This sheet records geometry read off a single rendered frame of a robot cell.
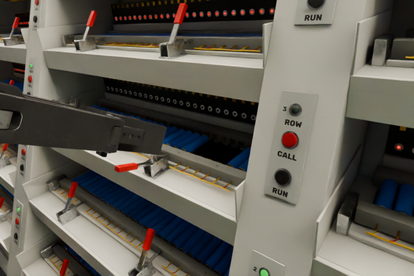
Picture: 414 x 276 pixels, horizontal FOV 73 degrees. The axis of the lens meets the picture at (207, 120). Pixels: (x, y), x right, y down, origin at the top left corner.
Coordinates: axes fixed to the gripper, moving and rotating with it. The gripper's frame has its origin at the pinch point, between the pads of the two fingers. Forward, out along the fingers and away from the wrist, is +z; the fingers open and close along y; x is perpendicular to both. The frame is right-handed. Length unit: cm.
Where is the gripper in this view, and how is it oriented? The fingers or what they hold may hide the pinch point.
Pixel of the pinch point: (123, 131)
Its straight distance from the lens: 28.4
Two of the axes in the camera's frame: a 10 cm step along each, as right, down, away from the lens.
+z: 5.5, 1.8, 8.2
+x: -2.5, 9.7, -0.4
